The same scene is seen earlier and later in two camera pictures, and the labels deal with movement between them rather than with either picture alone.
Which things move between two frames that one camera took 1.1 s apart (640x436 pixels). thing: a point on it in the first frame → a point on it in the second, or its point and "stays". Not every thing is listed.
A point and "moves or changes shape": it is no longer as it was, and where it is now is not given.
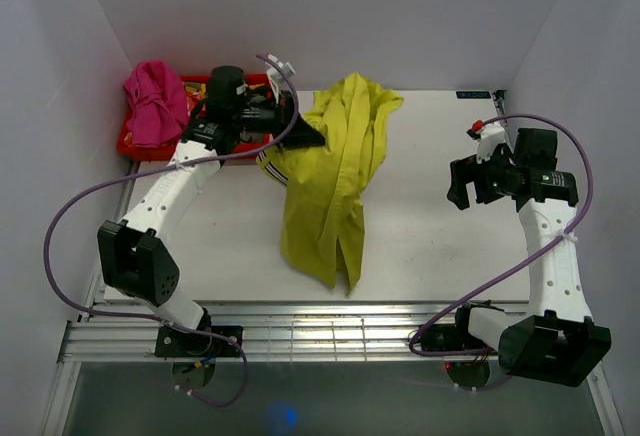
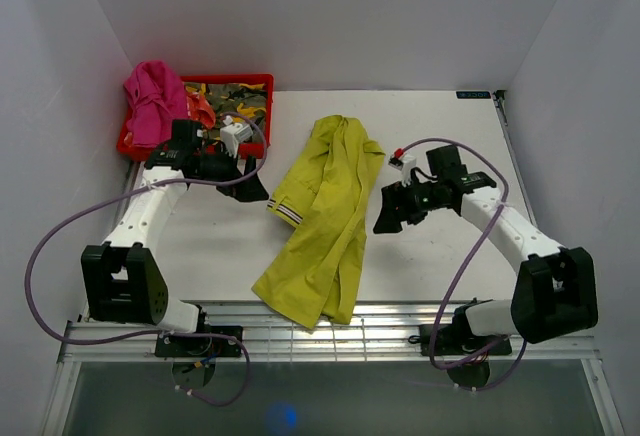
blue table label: [473, 95] stays
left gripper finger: [301, 135] → [252, 189]
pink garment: [157, 103] stays
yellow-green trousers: [326, 183] moves or changes shape
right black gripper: [462, 171] → [395, 196]
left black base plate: [173, 342] stays
